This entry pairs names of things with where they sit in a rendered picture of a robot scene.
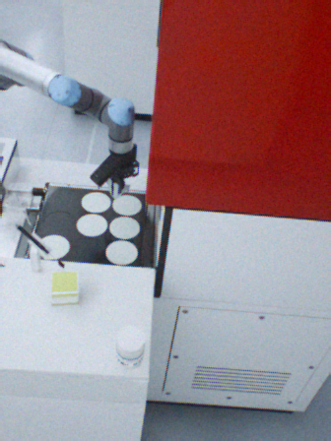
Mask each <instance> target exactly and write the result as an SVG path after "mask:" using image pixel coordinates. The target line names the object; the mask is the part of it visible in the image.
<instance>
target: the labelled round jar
mask: <svg viewBox="0 0 331 441"><path fill-rule="evenodd" d="M144 347H145V335H144V333H143V331H142V329H141V328H139V327H137V326H133V325H129V326H125V327H123V328H121V329H120V330H119V333H118V334H117V339H116V361H117V362H118V365H119V366H120V367H122V368H124V369H129V370H130V369H134V368H137V367H138V366H139V365H141V362H142V360H143V354H144Z"/></svg>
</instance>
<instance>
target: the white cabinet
mask: <svg viewBox="0 0 331 441"><path fill-rule="evenodd" d="M145 405H146V403H130V402H104V401H91V400H77V399H63V398H49V397H36V396H28V397H22V396H9V395H0V441H140V437H141V430H142V424H143V418H144V412H145Z"/></svg>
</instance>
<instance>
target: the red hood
mask: <svg viewBox="0 0 331 441"><path fill-rule="evenodd" d="M156 54H157V58H156V64H155V66H156V68H155V74H154V76H155V79H154V84H153V87H154V90H153V106H152V108H153V116H152V127H151V138H150V149H149V160H148V171H147V182H146V193H145V201H146V204H149V205H160V206H170V207H180V208H190V209H201V210H211V211H222V212H232V213H243V214H253V215H274V216H285V217H295V218H306V219H317V220H327V221H331V0H161V4H160V13H159V25H158V36H157V53H156Z"/></svg>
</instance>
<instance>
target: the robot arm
mask: <svg viewBox="0 0 331 441"><path fill-rule="evenodd" d="M14 85H17V86H18V87H24V86H27V87H29V88H31V89H33V90H35V91H36V92H38V93H40V94H42V95H45V96H47V97H49V98H51V99H52V100H55V101H56V102H58V103H59V104H61V105H64V106H68V107H70V108H73V109H74V110H77V111H79V112H82V113H84V114H88V115H91V116H93V117H94V118H95V119H96V120H97V121H99V122H100V123H102V124H103V125H105V126H107V127H108V146H109V153H110V155H109V157H108V158H107V159H106V160H104V161H103V162H102V163H101V164H100V165H99V168H98V169H97V170H96V171H94V172H93V173H92V174H91V175H90V179H91V180H92V181H93V182H95V183H96V185H97V186H98V187H101V186H102V185H103V184H104V183H105V182H107V184H108V188H109V193H110V195H111V196H112V197H113V198H114V199H115V200H116V199H118V198H119V197H120V194H121V193H124V192H126V191H127V190H129V189H130V187H131V184H130V183H126V181H125V180H124V179H126V178H129V177H131V176H132V178H133V177H135V176H137V175H139V167H140V162H139V161H138V160H136V156H137V145H136V144H134V143H133V130H134V120H135V114H134V104H133V103H132V102H131V101H130V100H129V99H123V98H122V97H119V98H115V99H111V98H109V97H107V95H105V94H103V93H102V92H100V91H98V90H96V89H94V88H91V87H87V86H85V85H84V84H82V83H80V82H78V81H76V80H74V79H73V78H71V77H65V76H63V75H61V74H59V73H58V72H56V71H54V70H51V69H49V68H47V67H45V66H44V65H41V64H39V63H37V62H35V61H34V60H33V58H32V56H31V55H30V54H29V53H27V52H26V51H25V50H24V49H22V48H19V47H17V46H16V45H14V44H12V43H10V42H8V41H4V40H1V38H0V91H2V92H5V91H7V90H9V88H11V87H12V86H14ZM133 162H137V163H133ZM136 167H138V171H137V172H136V173H134V172H135V171H136V170H135V169H134V168H136Z"/></svg>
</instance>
